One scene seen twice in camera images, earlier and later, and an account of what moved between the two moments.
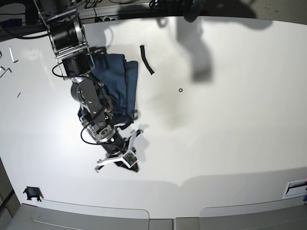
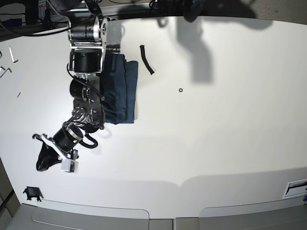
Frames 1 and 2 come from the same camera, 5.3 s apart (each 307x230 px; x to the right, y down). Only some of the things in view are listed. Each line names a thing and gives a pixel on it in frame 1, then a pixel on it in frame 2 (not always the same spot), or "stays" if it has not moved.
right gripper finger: [122, 164] → [47, 157]
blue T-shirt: [118, 76] stays
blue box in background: [11, 22] stays
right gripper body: [117, 143] → [67, 137]
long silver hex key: [10, 49] stays
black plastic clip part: [33, 192] stays
